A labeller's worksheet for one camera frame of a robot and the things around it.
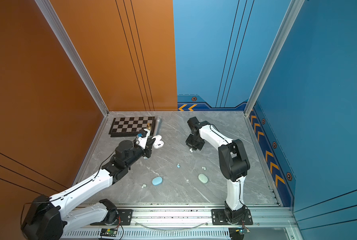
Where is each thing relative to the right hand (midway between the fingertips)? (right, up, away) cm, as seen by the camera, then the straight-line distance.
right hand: (188, 147), depth 93 cm
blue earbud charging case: (-18, -17, -9) cm, 27 cm away
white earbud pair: (+1, -1, -2) cm, 3 cm away
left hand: (-18, +8, -15) cm, 25 cm away
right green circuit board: (+25, -36, -24) cm, 50 cm away
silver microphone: (-22, +14, +16) cm, 30 cm away
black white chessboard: (-41, +13, +12) cm, 45 cm away
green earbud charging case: (+8, -16, -9) cm, 20 cm away
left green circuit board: (-39, -38, -22) cm, 58 cm away
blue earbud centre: (-6, -11, -2) cm, 13 cm away
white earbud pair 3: (-25, -20, -11) cm, 34 cm away
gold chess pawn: (-28, +13, +12) cm, 33 cm away
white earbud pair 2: (+9, -12, -4) cm, 16 cm away
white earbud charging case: (-16, +4, -16) cm, 23 cm away
